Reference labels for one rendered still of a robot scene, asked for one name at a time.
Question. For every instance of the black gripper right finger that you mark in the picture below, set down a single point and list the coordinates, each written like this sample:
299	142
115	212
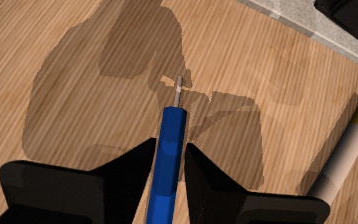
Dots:
215	198

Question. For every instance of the blue stylus with grey tip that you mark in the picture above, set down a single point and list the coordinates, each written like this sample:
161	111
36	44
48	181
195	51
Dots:
167	162

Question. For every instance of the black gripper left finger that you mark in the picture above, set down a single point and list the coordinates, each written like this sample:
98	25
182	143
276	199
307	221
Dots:
108	194

